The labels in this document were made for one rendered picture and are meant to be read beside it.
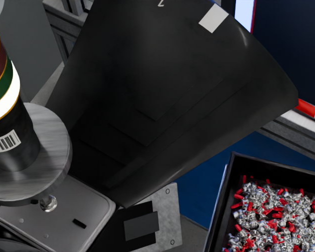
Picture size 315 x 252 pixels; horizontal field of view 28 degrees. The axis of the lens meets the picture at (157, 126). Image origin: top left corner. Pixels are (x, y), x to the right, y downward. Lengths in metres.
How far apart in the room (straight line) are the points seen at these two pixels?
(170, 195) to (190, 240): 1.04
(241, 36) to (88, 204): 0.23
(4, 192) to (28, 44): 1.38
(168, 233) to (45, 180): 0.32
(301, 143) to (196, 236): 0.83
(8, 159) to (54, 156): 0.03
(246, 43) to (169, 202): 0.20
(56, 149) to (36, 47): 1.41
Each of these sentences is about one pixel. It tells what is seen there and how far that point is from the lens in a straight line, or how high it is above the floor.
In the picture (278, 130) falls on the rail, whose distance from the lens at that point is 0.94.
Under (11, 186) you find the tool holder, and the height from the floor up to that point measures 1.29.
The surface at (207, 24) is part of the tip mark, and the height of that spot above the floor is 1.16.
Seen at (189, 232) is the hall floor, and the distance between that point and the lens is 1.74.
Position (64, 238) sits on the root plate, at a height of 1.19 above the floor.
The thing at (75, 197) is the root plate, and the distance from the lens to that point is 0.51.
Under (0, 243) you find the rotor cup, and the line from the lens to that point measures 0.46.
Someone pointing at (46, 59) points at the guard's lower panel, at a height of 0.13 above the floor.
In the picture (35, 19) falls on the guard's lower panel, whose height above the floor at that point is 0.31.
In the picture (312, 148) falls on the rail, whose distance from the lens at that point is 0.94.
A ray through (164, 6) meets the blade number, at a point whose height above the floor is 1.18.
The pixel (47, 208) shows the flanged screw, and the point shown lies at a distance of 0.50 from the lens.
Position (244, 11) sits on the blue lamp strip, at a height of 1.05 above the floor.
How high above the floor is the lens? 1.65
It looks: 62 degrees down
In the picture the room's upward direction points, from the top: 7 degrees counter-clockwise
